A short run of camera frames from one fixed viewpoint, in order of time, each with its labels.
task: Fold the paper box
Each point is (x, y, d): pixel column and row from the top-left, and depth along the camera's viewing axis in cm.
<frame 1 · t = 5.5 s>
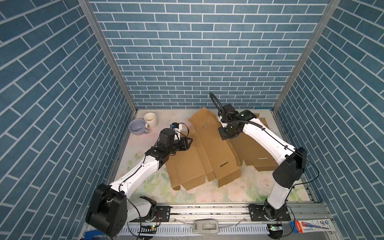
left hand: (191, 140, 82), fingers open
right hand: (222, 133, 84), fingers closed
white ceramic mug: (150, 119, 104), point 10 cm above the table
lavender speckled ceramic cup: (137, 127, 109), point 3 cm above the table
brown cardboard box being folded: (209, 157, 89), point 7 cm above the table

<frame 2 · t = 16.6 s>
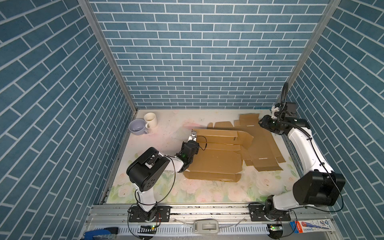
left hand: (193, 139, 95), fingers closed
right hand: (260, 120, 83), fingers open
brown cardboard box being folded: (219, 157, 95), on the table
the other named things where they were.

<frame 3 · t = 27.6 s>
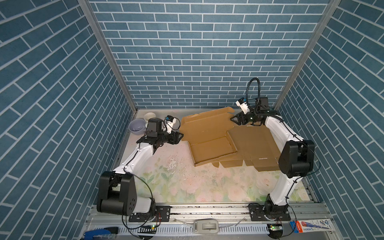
left hand: (179, 133, 86), fingers open
right hand: (234, 115, 92), fingers open
brown cardboard box being folded: (206, 133, 95), point 11 cm above the table
the other named things where they were.

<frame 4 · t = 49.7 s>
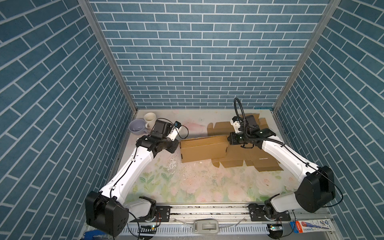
left hand: (175, 141, 80), fingers closed
right hand: (226, 137, 84), fingers closed
brown cardboard box being folded: (204, 149, 85), point 13 cm above the table
the other named things where they were.

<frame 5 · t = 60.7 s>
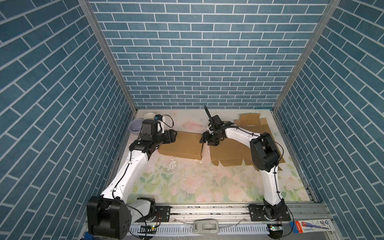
left hand: (172, 132, 81), fingers open
right hand: (201, 141, 97), fingers open
brown cardboard box being folded: (186, 145, 96), point 5 cm above the table
the other named things where they were.

